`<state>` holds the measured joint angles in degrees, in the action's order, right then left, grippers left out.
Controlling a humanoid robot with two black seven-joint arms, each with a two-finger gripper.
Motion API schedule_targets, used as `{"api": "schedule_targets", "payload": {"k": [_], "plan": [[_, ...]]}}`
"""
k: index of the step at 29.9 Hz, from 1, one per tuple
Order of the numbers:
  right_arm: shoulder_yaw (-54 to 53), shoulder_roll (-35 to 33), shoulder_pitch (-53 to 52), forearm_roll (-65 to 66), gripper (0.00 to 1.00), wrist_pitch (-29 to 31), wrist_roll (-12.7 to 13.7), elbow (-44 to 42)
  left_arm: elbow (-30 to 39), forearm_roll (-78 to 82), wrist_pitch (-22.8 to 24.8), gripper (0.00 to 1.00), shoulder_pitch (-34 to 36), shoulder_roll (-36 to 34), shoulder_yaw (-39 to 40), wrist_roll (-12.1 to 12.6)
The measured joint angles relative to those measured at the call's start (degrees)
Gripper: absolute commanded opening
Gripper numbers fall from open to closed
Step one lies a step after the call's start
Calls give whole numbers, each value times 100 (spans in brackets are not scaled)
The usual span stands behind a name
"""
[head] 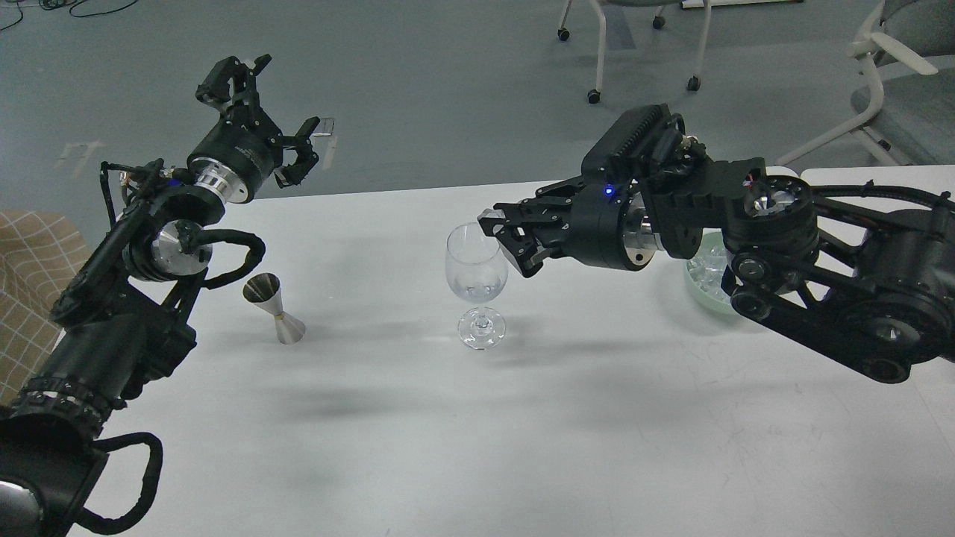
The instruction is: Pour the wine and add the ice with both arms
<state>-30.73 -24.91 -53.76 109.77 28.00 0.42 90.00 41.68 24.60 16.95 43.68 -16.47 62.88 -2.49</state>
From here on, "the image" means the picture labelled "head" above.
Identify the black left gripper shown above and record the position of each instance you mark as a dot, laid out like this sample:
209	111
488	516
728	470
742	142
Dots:
233	159

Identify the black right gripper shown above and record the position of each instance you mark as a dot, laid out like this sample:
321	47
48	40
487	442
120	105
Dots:
597	224

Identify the single clear ice cube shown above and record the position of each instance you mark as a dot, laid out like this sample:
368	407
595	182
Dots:
491	217

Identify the steel double jigger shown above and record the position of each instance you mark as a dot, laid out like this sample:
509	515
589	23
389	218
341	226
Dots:
264	291

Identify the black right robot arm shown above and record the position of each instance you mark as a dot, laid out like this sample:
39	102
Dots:
860	274

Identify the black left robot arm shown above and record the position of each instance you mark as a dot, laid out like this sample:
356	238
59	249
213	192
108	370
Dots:
125	314

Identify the clear wine glass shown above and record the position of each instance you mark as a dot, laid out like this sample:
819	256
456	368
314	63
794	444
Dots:
476	271

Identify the pile of ice cubes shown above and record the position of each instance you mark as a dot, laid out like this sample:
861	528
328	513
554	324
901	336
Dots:
709	268

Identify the silver floor socket plate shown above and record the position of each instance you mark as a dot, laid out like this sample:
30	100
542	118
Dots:
324	127

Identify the green bowl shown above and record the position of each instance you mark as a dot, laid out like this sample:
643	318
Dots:
705	287

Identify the beige checked cushion seat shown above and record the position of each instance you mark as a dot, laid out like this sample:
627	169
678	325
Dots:
40	254

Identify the grey white office chair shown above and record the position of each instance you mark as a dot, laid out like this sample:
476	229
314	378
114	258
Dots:
904	111

